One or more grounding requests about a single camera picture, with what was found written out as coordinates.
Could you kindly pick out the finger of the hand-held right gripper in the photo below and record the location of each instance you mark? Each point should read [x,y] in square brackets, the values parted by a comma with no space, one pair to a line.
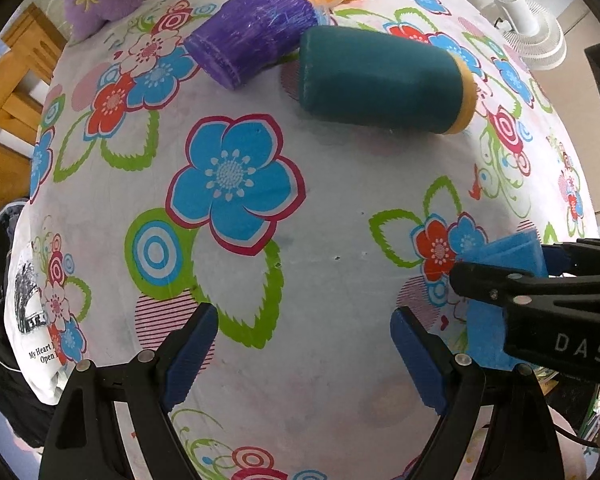
[485,332]
[502,255]

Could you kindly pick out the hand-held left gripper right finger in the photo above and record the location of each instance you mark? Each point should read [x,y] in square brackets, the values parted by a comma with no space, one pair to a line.
[420,362]

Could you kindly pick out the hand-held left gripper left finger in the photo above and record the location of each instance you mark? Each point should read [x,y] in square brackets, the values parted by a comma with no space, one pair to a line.
[187,360]

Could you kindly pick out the dark teal cup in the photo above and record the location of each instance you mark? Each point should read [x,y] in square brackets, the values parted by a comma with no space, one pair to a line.
[380,77]

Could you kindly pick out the purple cup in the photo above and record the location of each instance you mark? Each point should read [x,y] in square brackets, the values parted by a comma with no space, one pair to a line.
[252,32]

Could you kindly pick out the floral tablecloth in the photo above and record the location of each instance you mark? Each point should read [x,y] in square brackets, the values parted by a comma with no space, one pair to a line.
[330,260]

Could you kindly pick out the white printed cloth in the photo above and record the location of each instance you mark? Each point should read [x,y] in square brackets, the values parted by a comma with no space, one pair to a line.
[25,280]

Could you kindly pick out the white desk fan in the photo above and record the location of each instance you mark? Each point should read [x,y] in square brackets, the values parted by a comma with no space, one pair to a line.
[527,22]

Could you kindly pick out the wooden furniture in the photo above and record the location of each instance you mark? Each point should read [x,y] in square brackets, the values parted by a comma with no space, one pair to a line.
[15,110]

